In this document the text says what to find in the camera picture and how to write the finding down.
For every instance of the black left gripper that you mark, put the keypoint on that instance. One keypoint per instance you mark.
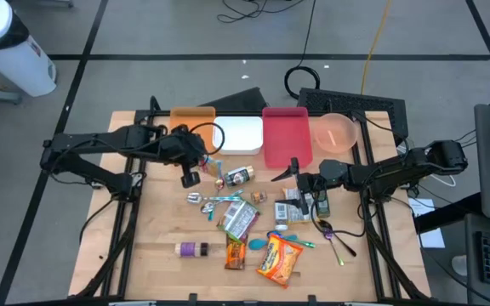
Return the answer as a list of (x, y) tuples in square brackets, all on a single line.
[(183, 146)]

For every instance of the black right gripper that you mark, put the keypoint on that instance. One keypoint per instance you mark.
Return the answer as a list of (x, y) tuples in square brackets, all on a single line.
[(311, 185)]

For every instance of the silver metal spoon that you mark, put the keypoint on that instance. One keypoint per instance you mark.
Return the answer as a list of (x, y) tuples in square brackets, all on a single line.
[(194, 198)]

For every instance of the gold lid spice jar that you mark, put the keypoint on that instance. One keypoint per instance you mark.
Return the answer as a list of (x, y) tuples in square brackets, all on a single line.
[(238, 176)]

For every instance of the green edged ramen packet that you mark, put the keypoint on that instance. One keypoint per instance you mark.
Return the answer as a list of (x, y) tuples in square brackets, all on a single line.
[(238, 219)]

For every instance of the brown orange candy pouch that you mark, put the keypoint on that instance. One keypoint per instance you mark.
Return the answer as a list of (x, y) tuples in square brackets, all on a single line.
[(235, 255)]

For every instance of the purple label spice jar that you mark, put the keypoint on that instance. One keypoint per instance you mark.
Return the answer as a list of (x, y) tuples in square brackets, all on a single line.
[(190, 249)]

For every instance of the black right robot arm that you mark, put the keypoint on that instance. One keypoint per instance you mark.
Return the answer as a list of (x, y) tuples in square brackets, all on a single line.
[(398, 170)]

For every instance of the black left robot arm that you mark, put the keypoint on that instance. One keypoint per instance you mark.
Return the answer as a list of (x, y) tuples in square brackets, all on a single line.
[(100, 142)]

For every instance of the yellow edged food packet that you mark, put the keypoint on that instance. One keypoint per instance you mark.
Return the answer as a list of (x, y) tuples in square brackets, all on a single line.
[(294, 217)]

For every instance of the orange plastic bin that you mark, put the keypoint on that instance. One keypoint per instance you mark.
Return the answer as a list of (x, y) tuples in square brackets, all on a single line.
[(192, 117)]

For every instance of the white label spice jar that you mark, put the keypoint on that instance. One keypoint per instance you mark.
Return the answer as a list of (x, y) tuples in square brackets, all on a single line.
[(281, 214)]

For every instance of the black spoon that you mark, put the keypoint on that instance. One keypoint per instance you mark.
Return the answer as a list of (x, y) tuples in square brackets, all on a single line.
[(325, 225)]

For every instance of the blue green iridescent spoon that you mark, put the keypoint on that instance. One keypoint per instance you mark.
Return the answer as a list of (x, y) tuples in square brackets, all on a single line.
[(273, 234)]

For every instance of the pink plastic bin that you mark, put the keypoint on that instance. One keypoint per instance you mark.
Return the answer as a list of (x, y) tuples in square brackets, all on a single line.
[(285, 136)]

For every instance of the purple iridescent spoon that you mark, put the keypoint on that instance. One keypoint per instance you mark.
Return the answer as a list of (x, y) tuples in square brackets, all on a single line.
[(328, 234)]

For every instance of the white plastic bin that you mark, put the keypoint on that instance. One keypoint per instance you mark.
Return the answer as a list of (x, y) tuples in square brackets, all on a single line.
[(241, 134)]

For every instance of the pink translucent bowl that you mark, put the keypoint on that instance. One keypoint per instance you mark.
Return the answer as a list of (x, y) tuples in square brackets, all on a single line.
[(334, 134)]

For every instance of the teal silicone spoon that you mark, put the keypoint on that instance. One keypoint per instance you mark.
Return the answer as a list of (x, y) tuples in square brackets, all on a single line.
[(257, 244)]

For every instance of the black flat panel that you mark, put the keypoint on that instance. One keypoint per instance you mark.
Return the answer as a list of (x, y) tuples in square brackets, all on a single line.
[(241, 102)]

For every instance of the orange ramen noodle packet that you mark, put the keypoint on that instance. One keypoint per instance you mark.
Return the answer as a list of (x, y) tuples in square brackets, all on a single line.
[(279, 261)]

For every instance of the small black clamp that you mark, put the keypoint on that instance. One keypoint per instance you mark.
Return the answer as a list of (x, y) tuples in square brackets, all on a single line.
[(311, 298), (192, 298)]

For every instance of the white paper sheet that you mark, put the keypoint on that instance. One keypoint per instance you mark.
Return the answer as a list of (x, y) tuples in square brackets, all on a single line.
[(419, 208)]

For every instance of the white computer mouse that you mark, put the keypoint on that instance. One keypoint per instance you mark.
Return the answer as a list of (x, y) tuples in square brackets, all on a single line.
[(460, 265)]

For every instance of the white trash can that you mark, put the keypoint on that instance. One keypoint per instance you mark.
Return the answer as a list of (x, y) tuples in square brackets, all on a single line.
[(15, 64)]

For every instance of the black aluminium table frame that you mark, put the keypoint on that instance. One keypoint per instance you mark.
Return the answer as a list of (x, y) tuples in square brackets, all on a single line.
[(143, 114)]

